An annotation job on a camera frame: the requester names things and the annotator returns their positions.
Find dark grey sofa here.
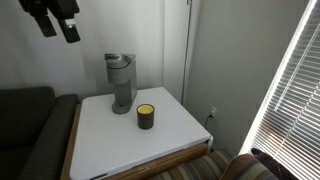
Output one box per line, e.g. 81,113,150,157
0,86,81,180

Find striped fabric sofa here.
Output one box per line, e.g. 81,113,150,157
146,148,281,180

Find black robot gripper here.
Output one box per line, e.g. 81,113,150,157
18,0,82,44

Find thin metal pole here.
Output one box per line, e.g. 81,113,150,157
180,0,194,106

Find dark glass yellow candle jar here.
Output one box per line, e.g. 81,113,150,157
136,103,156,130

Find black power cord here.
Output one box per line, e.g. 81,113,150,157
204,113,215,130

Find white wall outlet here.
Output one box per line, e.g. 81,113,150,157
210,106,219,119

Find grey single-serve coffeemaker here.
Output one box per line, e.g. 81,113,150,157
104,53,138,115

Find white window blinds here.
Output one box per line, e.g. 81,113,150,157
248,0,320,180

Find white plastic board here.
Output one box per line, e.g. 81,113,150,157
69,86,213,180

